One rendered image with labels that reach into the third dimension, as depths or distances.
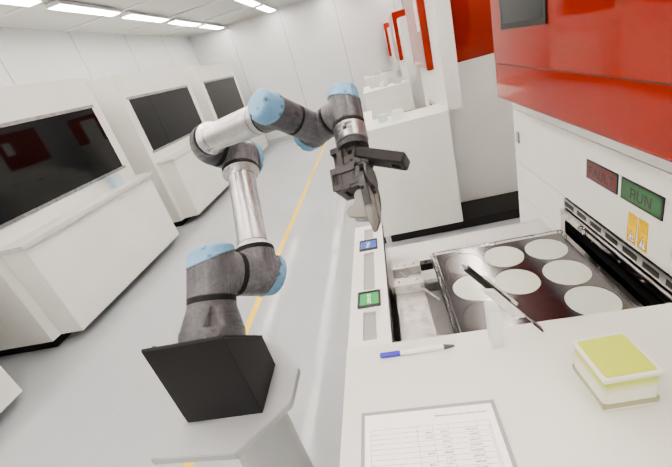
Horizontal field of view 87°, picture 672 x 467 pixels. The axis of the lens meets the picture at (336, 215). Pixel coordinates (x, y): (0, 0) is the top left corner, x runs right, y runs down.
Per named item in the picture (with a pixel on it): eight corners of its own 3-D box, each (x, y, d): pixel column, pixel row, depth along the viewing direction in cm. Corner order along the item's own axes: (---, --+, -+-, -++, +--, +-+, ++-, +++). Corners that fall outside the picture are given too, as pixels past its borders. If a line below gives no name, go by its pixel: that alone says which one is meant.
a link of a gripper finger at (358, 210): (354, 237, 74) (347, 197, 77) (381, 229, 72) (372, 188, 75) (348, 234, 71) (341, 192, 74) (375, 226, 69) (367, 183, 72)
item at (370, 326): (389, 256, 126) (381, 222, 121) (405, 391, 77) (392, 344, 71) (364, 261, 128) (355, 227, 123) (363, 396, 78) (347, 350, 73)
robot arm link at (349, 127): (370, 130, 83) (356, 112, 76) (373, 146, 82) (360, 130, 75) (341, 141, 86) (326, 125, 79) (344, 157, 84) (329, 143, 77)
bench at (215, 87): (271, 147, 841) (240, 58, 762) (249, 171, 679) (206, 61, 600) (230, 158, 861) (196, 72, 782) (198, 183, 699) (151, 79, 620)
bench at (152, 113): (242, 178, 643) (196, 62, 564) (200, 222, 481) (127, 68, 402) (189, 191, 663) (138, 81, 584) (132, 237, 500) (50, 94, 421)
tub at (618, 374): (621, 362, 55) (623, 330, 52) (660, 406, 48) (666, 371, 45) (570, 371, 56) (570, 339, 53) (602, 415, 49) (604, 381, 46)
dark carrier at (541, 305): (559, 234, 99) (559, 232, 99) (647, 318, 68) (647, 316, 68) (436, 257, 106) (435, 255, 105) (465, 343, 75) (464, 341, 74)
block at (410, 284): (423, 282, 99) (421, 274, 97) (425, 290, 96) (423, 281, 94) (395, 287, 100) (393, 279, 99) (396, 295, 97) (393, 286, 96)
